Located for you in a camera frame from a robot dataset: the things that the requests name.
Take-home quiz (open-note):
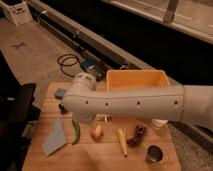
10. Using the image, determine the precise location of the blue cloth towel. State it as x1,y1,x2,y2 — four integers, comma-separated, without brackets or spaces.
42,117,67,156

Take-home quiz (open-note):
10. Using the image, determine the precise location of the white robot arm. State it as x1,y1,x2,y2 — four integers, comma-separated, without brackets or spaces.
62,73,213,131

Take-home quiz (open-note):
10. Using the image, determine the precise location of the white small cup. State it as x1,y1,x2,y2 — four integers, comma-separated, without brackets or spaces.
151,119,167,129

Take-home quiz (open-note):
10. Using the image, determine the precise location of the metal cup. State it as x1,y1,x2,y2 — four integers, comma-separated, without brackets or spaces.
146,145,163,163

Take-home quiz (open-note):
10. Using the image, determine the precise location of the yellow plastic bin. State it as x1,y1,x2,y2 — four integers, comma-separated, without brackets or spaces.
106,70,170,91

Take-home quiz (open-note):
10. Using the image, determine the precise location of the blue power box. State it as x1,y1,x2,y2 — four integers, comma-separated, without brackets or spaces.
80,59,105,81

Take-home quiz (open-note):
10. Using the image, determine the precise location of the metal fork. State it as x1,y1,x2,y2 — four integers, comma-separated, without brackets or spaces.
96,116,112,122

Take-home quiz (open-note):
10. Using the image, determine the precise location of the yellow onion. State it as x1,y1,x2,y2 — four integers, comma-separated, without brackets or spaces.
90,125,103,141

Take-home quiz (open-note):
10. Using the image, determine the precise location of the blue sponge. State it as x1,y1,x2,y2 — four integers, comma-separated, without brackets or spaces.
54,88,66,100

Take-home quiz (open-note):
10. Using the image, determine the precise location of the green chili pepper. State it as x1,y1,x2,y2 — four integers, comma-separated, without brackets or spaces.
72,119,81,145

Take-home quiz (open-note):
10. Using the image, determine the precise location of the yellow corn cob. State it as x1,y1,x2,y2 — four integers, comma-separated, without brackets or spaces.
117,129,128,157

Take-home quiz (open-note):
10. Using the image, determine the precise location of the black chair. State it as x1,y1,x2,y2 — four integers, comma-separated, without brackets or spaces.
0,50,40,171

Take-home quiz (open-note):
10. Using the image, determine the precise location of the white cardboard box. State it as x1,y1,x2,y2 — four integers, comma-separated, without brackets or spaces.
0,0,33,27

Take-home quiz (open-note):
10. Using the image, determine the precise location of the black cable loop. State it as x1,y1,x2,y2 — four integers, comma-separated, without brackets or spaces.
56,53,84,79

